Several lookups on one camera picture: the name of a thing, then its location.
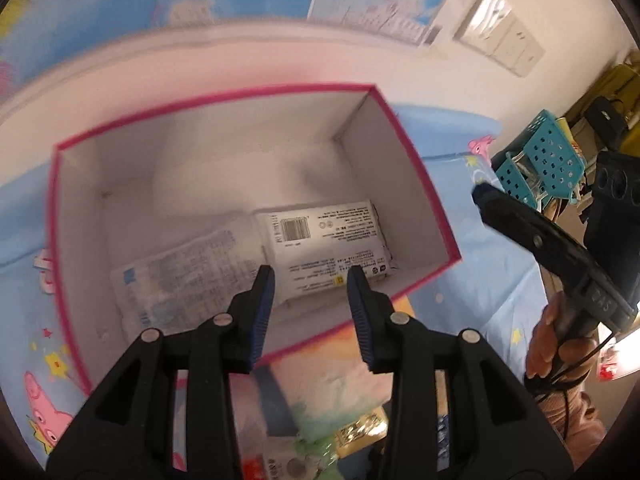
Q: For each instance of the gold foil packet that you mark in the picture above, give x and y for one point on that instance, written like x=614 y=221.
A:
x=360 y=432

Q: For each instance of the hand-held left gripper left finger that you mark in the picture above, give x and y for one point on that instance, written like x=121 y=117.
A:
x=262 y=310

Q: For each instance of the colourful wall map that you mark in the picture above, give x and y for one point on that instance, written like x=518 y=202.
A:
x=100 y=0

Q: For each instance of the red and white paper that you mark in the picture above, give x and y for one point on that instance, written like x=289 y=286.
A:
x=611 y=362

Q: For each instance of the pink storage box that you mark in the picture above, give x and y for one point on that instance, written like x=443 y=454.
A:
x=250 y=160

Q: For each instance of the pastel tissue pack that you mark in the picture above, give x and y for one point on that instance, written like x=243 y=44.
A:
x=320 y=380

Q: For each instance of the person's right hand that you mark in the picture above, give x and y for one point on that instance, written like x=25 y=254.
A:
x=545 y=350

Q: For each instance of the blue cartoon bed sheet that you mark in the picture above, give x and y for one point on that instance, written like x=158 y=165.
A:
x=480 y=270

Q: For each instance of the pale bed headboard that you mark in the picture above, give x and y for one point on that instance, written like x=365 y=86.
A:
x=200 y=60

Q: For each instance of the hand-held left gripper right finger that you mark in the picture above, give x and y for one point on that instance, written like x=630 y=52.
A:
x=357 y=310

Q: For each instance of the teal perforated basket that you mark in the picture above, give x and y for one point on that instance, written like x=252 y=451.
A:
x=550 y=155

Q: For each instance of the person's right forearm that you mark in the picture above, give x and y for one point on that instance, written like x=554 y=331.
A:
x=580 y=430

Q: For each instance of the white wet wipes pack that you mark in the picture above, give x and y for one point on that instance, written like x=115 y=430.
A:
x=320 y=245
x=190 y=275

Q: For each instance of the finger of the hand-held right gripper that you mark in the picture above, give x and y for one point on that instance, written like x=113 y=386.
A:
x=525 y=225

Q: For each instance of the white wall switch panel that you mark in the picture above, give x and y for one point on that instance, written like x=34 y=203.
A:
x=500 y=35

